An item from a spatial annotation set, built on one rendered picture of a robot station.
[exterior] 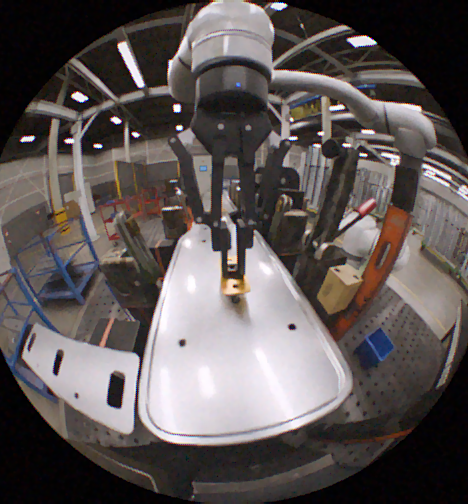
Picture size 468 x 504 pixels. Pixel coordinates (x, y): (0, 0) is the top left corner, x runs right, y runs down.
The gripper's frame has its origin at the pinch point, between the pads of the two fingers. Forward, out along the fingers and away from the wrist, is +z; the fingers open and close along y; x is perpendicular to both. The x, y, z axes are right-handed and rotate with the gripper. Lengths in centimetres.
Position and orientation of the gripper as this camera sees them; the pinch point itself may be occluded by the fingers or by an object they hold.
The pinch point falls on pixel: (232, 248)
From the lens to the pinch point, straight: 19.2
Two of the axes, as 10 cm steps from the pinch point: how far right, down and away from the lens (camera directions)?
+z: 0.0, 8.6, 5.1
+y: -9.9, 0.8, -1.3
